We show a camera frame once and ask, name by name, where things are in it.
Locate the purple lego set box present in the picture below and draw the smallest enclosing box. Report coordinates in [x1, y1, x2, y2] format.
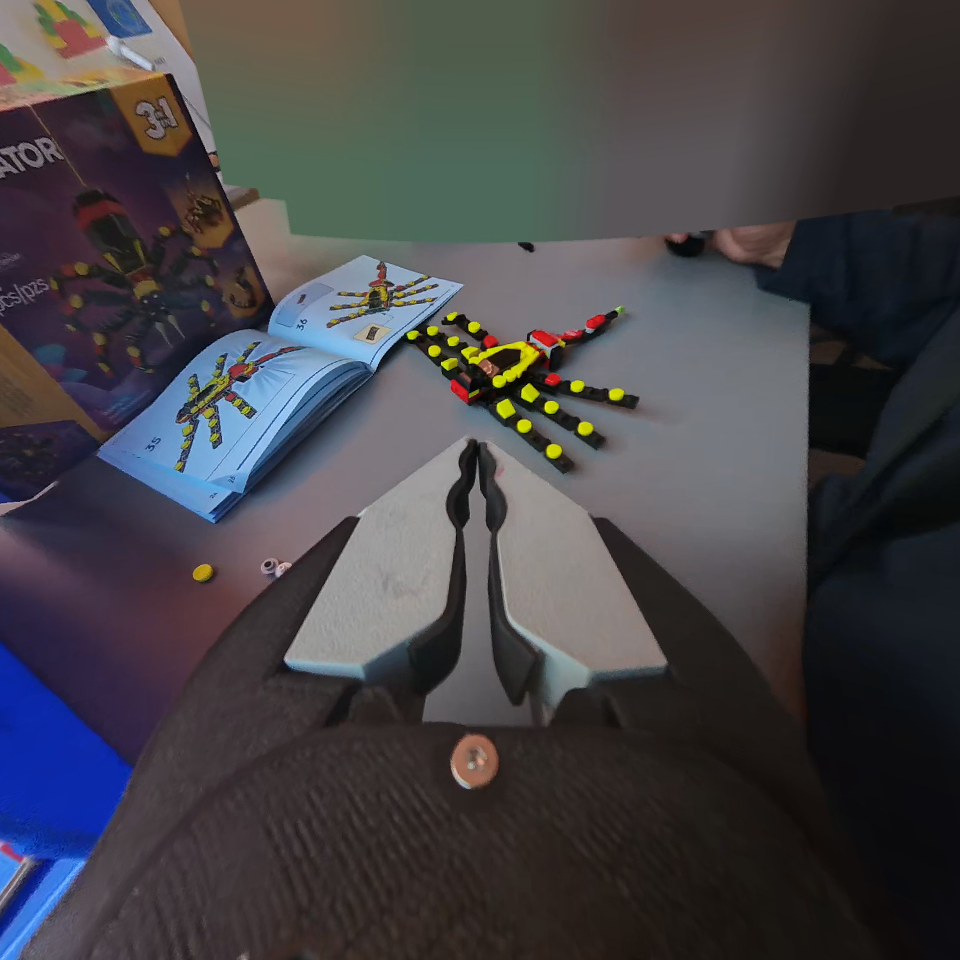
[0, 71, 275, 519]

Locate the blue plastic bin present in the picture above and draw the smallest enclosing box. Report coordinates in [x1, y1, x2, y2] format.
[0, 641, 132, 960]

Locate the black yellow lego spider model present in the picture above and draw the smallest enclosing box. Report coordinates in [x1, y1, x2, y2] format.
[405, 303, 640, 475]

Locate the person's right forearm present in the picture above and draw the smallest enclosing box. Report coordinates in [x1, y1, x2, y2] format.
[753, 201, 960, 354]

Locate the person's right hand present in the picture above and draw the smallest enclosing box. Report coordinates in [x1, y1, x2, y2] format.
[711, 223, 790, 270]

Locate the open lego instruction booklet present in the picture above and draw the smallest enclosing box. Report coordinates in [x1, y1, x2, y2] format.
[97, 255, 465, 524]

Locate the person's dark clothing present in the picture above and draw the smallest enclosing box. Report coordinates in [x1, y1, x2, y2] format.
[802, 315, 960, 960]

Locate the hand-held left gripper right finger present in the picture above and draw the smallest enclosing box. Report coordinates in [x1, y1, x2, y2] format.
[477, 441, 669, 727]

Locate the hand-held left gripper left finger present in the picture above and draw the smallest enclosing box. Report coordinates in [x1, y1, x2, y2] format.
[283, 437, 481, 687]

